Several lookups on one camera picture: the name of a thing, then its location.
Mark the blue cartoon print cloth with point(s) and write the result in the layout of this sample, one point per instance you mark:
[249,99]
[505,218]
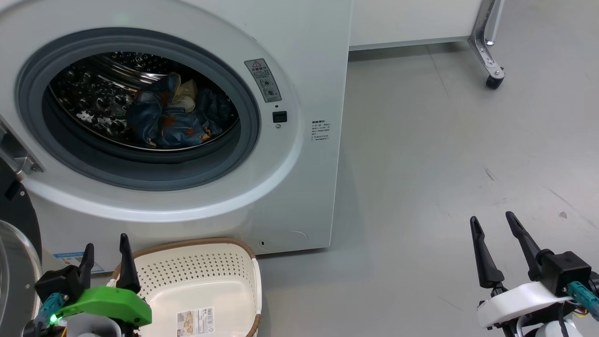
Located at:
[149,117]

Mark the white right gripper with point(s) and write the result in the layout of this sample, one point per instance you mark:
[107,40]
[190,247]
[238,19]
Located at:
[519,302]

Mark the white front-load washing machine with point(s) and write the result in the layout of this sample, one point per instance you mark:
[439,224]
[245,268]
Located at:
[290,47]

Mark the dark washing machine door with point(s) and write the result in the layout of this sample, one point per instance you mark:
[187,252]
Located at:
[16,243]

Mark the white table with caster leg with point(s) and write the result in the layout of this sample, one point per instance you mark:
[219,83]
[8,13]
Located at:
[412,23]

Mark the cream perforated laundry basket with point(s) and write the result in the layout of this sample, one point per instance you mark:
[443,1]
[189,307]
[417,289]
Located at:
[210,285]

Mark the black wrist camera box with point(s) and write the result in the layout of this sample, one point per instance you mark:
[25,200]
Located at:
[566,271]
[56,283]

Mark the blue energy label sticker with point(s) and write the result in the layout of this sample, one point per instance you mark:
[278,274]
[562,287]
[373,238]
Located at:
[77,263]

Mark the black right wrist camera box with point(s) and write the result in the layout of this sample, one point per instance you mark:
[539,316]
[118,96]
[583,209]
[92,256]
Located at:
[566,271]

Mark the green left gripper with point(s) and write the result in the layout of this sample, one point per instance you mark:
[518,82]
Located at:
[112,304]

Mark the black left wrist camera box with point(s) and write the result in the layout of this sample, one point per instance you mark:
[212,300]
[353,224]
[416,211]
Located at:
[56,283]

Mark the paper label in basket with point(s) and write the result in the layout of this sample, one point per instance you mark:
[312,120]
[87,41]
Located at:
[195,322]

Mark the grey warning sticker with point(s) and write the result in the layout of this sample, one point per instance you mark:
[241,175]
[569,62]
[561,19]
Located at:
[263,80]

